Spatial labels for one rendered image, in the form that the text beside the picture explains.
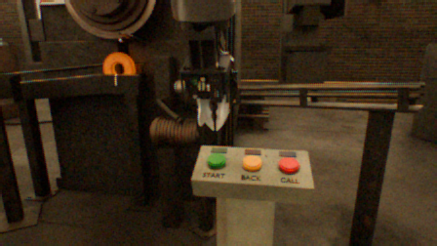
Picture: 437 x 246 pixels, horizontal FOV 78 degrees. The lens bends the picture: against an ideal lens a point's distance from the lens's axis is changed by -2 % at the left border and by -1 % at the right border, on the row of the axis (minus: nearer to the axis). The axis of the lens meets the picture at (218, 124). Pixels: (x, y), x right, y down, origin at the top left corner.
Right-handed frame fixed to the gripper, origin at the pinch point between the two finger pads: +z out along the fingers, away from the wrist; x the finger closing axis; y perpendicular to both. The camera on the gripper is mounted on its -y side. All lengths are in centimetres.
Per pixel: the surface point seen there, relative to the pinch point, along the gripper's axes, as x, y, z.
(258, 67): 9, -630, 267
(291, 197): 14.9, 6.0, 13.5
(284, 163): 13.6, 0.8, 9.3
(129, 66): -53, -74, 21
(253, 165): 7.3, 1.8, 9.2
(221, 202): -0.9, -4.9, 30.0
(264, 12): 23, -676, 140
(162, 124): -32, -50, 37
